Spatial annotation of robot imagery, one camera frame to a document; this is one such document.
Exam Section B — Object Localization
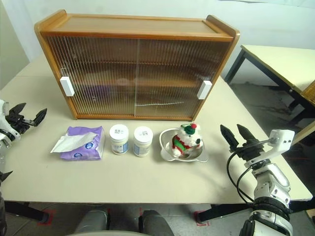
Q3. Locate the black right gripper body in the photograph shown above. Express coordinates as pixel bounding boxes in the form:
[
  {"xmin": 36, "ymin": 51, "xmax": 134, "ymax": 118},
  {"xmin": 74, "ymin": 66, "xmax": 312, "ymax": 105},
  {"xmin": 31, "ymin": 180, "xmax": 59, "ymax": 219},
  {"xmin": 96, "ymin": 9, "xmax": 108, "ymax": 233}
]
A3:
[{"xmin": 228, "ymin": 139, "xmax": 270, "ymax": 163}]

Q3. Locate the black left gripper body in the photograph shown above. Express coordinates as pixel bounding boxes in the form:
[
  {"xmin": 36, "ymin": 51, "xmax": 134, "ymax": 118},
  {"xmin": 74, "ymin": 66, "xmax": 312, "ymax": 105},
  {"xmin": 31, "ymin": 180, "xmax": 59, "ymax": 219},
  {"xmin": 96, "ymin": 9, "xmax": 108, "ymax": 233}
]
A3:
[{"xmin": 4, "ymin": 113, "xmax": 35, "ymax": 135}]

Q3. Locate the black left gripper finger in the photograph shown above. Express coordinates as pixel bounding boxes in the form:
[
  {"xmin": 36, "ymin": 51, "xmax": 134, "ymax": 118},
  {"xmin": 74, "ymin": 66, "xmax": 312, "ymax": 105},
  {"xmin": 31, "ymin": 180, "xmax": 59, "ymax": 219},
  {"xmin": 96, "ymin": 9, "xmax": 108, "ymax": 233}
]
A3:
[
  {"xmin": 31, "ymin": 108, "xmax": 48, "ymax": 127},
  {"xmin": 9, "ymin": 102, "xmax": 27, "ymax": 118}
]

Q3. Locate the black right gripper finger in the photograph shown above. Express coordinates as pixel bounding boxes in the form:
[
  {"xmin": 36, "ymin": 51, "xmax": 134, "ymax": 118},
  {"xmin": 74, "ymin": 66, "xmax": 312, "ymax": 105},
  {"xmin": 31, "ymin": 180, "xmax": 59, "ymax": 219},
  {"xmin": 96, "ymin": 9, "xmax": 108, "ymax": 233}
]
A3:
[
  {"xmin": 220, "ymin": 124, "xmax": 239, "ymax": 149},
  {"xmin": 236, "ymin": 123, "xmax": 259, "ymax": 146}
]

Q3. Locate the white bowl with contents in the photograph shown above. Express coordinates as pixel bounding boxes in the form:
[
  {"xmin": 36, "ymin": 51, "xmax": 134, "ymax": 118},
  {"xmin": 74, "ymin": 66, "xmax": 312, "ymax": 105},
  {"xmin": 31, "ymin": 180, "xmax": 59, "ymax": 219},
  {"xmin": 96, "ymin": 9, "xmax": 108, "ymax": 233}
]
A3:
[{"xmin": 158, "ymin": 127, "xmax": 209, "ymax": 163}]

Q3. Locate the white door handle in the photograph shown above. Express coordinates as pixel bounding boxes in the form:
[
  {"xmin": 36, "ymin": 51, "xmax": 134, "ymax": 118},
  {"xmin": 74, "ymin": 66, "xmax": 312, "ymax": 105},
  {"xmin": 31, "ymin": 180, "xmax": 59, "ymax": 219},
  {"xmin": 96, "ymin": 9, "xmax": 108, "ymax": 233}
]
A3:
[
  {"xmin": 60, "ymin": 76, "xmax": 75, "ymax": 97},
  {"xmin": 197, "ymin": 80, "xmax": 213, "ymax": 100}
]

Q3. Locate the white plush dog toy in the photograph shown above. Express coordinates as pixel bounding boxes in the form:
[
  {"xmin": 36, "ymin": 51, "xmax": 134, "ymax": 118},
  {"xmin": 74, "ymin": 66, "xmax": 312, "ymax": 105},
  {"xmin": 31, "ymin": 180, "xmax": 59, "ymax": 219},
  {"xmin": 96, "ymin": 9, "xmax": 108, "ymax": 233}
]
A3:
[{"xmin": 170, "ymin": 122, "xmax": 204, "ymax": 158}]

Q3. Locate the purple tissue pack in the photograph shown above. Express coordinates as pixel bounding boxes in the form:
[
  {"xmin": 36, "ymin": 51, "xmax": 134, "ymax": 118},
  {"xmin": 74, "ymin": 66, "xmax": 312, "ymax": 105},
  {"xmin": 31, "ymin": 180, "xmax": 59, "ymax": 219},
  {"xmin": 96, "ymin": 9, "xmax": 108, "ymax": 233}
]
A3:
[{"xmin": 50, "ymin": 125, "xmax": 106, "ymax": 161}]

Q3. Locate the clear ribbed sliding door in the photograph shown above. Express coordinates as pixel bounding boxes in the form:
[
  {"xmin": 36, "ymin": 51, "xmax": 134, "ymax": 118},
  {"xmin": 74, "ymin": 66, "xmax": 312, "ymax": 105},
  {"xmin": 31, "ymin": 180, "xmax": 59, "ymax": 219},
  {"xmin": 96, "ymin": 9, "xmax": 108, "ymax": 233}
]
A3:
[
  {"xmin": 46, "ymin": 35, "xmax": 140, "ymax": 118},
  {"xmin": 135, "ymin": 38, "xmax": 232, "ymax": 119}
]

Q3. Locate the white jar with blue label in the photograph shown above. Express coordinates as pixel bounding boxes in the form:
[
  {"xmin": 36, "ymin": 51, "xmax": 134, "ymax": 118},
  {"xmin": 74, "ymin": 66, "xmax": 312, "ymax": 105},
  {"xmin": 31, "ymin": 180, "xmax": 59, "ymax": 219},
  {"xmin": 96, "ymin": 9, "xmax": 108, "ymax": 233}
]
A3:
[
  {"xmin": 133, "ymin": 126, "xmax": 154, "ymax": 158},
  {"xmin": 109, "ymin": 124, "xmax": 129, "ymax": 155}
]

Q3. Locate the brown wooden cabinet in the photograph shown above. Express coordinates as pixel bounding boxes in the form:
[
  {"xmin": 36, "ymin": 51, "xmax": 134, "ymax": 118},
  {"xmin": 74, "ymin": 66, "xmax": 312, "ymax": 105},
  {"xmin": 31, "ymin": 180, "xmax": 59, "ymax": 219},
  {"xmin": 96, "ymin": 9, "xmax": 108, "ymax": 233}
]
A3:
[{"xmin": 33, "ymin": 9, "xmax": 241, "ymax": 121}]

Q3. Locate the black table leg bar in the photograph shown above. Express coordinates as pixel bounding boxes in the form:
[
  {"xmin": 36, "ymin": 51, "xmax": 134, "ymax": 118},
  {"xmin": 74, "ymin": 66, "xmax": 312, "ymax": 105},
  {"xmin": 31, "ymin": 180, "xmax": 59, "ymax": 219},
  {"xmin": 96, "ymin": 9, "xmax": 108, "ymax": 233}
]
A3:
[
  {"xmin": 196, "ymin": 203, "xmax": 313, "ymax": 222},
  {"xmin": 4, "ymin": 201, "xmax": 50, "ymax": 223}
]

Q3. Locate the beige table with black legs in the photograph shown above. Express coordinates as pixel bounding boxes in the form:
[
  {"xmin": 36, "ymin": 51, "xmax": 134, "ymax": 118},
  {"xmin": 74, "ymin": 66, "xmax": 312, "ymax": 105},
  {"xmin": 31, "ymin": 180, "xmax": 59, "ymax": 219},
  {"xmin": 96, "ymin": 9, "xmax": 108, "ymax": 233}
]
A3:
[{"xmin": 225, "ymin": 44, "xmax": 315, "ymax": 126}]

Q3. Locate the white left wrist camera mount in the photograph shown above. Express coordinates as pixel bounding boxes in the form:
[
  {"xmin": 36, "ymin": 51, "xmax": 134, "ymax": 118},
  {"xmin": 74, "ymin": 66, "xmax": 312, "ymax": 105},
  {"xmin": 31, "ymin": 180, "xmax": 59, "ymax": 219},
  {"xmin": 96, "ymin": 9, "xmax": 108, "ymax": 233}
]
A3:
[{"xmin": 0, "ymin": 99, "xmax": 22, "ymax": 143}]

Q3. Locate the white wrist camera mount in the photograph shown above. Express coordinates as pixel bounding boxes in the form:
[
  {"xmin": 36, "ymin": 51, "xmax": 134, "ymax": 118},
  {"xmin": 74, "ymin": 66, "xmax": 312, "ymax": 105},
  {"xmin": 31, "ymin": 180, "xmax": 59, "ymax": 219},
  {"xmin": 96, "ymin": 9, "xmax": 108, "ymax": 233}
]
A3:
[
  {"xmin": 0, "ymin": 99, "xmax": 22, "ymax": 143},
  {"xmin": 243, "ymin": 128, "xmax": 295, "ymax": 170}
]

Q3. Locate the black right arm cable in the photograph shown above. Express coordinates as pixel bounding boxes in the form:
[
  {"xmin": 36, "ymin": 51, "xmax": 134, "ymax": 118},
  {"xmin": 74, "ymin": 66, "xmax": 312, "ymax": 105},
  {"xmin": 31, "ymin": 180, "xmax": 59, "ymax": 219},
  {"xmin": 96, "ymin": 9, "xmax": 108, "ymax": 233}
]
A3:
[{"xmin": 226, "ymin": 140, "xmax": 274, "ymax": 206}]

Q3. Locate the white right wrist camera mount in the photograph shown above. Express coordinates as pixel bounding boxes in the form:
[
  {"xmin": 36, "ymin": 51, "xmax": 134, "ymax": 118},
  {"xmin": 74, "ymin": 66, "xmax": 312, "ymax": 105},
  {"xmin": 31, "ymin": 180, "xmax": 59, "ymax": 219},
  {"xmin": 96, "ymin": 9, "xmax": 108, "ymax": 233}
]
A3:
[{"xmin": 243, "ymin": 128, "xmax": 295, "ymax": 170}]

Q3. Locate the orange floor cable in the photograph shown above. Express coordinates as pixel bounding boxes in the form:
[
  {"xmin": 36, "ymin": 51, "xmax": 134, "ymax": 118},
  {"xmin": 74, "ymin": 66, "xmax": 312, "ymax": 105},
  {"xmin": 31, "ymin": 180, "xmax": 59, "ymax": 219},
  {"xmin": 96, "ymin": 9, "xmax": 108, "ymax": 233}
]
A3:
[{"xmin": 286, "ymin": 152, "xmax": 315, "ymax": 163}]

